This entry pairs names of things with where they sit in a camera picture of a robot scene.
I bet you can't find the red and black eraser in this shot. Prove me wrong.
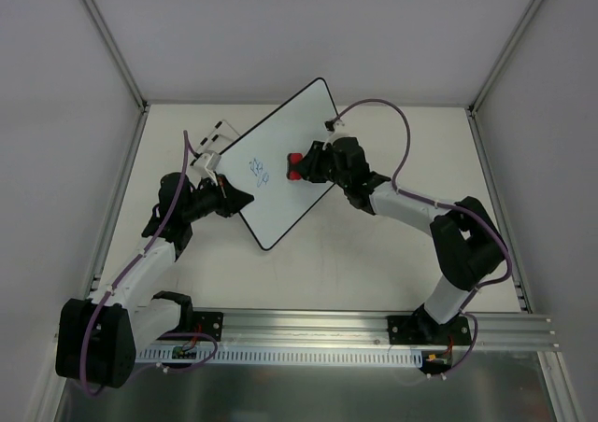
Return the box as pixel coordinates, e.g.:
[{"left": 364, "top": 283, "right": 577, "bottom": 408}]
[{"left": 286, "top": 153, "right": 303, "bottom": 181}]

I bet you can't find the white whiteboard with black rim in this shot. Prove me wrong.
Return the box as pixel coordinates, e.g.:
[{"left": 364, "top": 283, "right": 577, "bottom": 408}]
[{"left": 216, "top": 77, "right": 337, "bottom": 251}]

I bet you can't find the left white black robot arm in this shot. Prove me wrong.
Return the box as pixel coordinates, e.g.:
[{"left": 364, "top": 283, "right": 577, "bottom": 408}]
[{"left": 55, "top": 173, "right": 254, "bottom": 388}]

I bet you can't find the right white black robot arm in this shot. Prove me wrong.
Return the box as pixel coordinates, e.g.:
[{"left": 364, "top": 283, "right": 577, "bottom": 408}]
[{"left": 287, "top": 136, "right": 507, "bottom": 344}]

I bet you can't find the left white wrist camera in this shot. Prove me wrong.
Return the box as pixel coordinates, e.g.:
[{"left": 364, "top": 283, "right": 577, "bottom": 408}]
[{"left": 191, "top": 150, "right": 221, "bottom": 183}]

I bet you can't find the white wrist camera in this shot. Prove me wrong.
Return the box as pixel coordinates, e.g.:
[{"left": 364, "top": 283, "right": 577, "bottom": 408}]
[
  {"left": 191, "top": 150, "right": 221, "bottom": 183},
  {"left": 324, "top": 119, "right": 349, "bottom": 145}
]

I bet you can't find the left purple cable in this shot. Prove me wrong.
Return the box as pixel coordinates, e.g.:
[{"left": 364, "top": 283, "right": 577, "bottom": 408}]
[{"left": 79, "top": 131, "right": 221, "bottom": 398}]

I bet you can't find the purple cable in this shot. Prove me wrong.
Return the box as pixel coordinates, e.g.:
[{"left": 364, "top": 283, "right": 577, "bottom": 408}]
[
  {"left": 79, "top": 131, "right": 221, "bottom": 398},
  {"left": 334, "top": 98, "right": 513, "bottom": 381}
]

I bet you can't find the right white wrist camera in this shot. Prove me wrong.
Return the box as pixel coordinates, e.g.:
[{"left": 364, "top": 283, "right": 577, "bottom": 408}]
[{"left": 324, "top": 119, "right": 349, "bottom": 145}]

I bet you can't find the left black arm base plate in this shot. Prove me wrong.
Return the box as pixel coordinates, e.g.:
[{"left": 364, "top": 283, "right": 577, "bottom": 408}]
[{"left": 191, "top": 310, "right": 224, "bottom": 342}]

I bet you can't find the aluminium mounting rail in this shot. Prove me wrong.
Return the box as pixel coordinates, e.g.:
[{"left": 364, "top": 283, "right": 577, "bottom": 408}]
[{"left": 152, "top": 309, "right": 559, "bottom": 351}]

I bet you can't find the white slotted cable duct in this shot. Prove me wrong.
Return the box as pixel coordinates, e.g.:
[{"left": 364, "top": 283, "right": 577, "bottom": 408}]
[{"left": 136, "top": 345, "right": 423, "bottom": 369}]

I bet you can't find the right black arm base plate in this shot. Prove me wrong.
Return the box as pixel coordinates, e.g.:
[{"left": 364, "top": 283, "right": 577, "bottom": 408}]
[{"left": 386, "top": 315, "right": 472, "bottom": 346}]

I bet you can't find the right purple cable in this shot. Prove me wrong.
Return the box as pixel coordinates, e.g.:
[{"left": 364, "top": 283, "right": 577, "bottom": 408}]
[{"left": 334, "top": 98, "right": 513, "bottom": 381}]

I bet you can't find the left aluminium frame post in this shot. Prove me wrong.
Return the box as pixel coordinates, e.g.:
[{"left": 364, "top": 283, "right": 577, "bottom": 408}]
[{"left": 79, "top": 0, "right": 147, "bottom": 111}]

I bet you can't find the aluminium frame post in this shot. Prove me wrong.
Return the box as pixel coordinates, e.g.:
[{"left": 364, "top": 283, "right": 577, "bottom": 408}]
[
  {"left": 79, "top": 0, "right": 147, "bottom": 111},
  {"left": 468, "top": 0, "right": 547, "bottom": 116}
]

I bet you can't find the right aluminium frame post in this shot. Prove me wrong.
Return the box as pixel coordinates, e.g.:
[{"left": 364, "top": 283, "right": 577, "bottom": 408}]
[{"left": 468, "top": 0, "right": 547, "bottom": 116}]

